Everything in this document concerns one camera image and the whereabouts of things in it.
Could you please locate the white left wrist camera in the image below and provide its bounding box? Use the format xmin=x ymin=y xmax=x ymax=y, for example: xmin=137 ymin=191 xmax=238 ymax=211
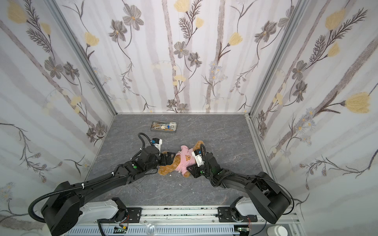
xmin=152 ymin=138 xmax=162 ymax=152

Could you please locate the brown teddy bear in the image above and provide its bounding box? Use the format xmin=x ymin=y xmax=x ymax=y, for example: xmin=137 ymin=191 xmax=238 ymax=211
xmin=158 ymin=141 xmax=204 ymax=178

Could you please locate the pink teddy hoodie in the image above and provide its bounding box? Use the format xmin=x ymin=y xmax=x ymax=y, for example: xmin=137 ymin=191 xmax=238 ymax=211
xmin=175 ymin=145 xmax=196 ymax=176

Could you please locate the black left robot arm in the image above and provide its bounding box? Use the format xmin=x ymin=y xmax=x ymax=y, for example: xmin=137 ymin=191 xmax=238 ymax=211
xmin=28 ymin=133 xmax=175 ymax=236

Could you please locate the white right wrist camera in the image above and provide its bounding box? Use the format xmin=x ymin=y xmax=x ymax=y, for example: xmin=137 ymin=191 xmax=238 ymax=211
xmin=192 ymin=149 xmax=204 ymax=167

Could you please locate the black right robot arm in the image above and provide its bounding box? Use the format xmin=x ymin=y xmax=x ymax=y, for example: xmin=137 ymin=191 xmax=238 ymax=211
xmin=187 ymin=144 xmax=293 ymax=224

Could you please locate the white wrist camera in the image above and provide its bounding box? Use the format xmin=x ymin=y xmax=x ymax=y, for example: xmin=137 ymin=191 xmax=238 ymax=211
xmin=192 ymin=149 xmax=204 ymax=167
xmin=152 ymin=138 xmax=162 ymax=152

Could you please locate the metal instrument tray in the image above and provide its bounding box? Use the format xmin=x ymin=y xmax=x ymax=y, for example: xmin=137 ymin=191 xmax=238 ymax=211
xmin=150 ymin=121 xmax=177 ymax=132

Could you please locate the white perforated cable duct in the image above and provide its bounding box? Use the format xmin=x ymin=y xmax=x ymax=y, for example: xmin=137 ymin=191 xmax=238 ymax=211
xmin=63 ymin=225 xmax=241 ymax=236

